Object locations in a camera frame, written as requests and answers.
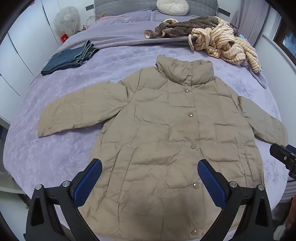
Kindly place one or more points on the folded blue jeans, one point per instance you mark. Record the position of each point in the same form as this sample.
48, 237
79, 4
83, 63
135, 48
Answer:
62, 60

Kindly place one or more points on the white wardrobe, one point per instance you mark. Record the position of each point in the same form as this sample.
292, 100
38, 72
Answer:
27, 46

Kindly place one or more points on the smooth purple fleece blanket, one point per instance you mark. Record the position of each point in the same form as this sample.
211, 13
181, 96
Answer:
120, 32

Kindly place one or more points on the cream striped fleece garment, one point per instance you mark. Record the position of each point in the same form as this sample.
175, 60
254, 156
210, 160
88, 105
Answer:
226, 46

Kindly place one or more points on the round cream cushion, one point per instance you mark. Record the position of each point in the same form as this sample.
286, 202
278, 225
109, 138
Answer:
172, 7

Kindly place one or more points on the grey quilted headboard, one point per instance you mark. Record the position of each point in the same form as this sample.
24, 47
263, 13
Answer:
124, 8

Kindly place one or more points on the fan with floral cover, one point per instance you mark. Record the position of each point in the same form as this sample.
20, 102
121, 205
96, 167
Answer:
66, 19

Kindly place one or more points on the small red item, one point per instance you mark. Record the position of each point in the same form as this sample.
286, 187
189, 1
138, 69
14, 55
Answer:
64, 37

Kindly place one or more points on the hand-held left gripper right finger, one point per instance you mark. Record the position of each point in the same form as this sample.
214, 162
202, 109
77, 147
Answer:
211, 185

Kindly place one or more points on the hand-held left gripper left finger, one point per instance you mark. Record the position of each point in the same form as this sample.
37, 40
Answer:
89, 183

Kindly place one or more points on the beige puffer jacket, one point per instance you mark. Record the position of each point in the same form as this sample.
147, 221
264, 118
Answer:
161, 139

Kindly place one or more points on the dark framed window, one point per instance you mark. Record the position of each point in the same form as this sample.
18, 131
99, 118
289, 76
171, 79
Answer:
286, 39

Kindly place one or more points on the brown fleece garment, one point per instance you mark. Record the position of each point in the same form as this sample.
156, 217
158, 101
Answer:
185, 26

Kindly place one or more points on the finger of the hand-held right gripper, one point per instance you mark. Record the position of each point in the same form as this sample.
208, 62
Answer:
281, 154

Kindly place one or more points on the purple embossed bed blanket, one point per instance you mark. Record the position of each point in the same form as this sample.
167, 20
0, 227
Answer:
69, 97

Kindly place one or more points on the pale curtain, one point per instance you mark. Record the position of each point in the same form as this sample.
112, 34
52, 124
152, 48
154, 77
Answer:
252, 18

